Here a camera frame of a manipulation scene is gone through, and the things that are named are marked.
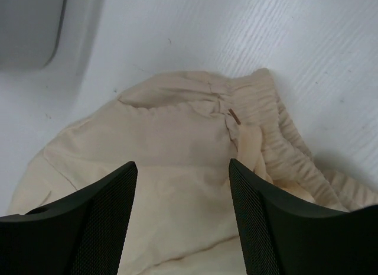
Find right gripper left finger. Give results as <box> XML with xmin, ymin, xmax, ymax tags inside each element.
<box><xmin>1</xmin><ymin>161</ymin><xmax>138</xmax><ymax>274</ymax></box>

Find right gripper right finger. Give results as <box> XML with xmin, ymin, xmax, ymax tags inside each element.
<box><xmin>229</xmin><ymin>159</ymin><xmax>377</xmax><ymax>274</ymax></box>

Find beige trousers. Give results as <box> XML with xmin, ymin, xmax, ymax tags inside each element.
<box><xmin>8</xmin><ymin>69</ymin><xmax>377</xmax><ymax>274</ymax></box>

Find white laundry basket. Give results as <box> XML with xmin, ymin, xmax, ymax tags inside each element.
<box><xmin>0</xmin><ymin>0</ymin><xmax>70</xmax><ymax>71</ymax></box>

